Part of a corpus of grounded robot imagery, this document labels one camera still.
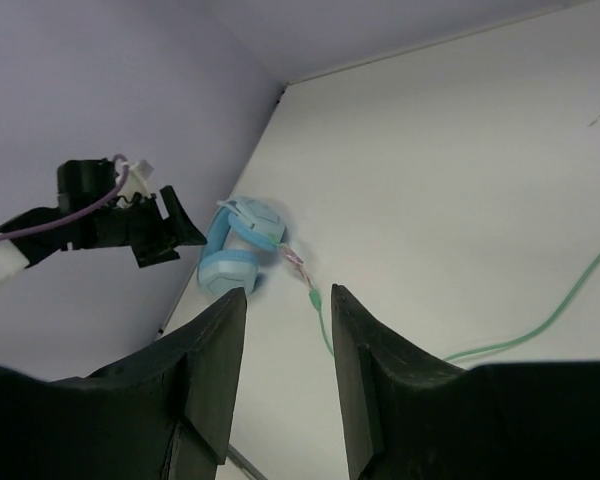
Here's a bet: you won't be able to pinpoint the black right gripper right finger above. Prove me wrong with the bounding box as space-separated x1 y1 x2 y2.
331 285 600 480

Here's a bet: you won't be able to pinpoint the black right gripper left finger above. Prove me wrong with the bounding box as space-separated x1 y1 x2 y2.
0 289 247 479

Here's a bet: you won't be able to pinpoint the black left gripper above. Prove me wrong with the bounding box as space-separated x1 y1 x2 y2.
10 158 207 268

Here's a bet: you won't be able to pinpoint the light blue headphones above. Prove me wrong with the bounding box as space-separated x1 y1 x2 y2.
196 196 286 297

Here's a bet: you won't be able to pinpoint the green headphone cable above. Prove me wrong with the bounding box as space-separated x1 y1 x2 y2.
268 234 600 363

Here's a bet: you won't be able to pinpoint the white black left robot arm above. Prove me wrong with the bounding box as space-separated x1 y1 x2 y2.
0 154 207 284

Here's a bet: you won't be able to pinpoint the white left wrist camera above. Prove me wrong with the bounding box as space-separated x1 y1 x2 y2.
116 160 154 208

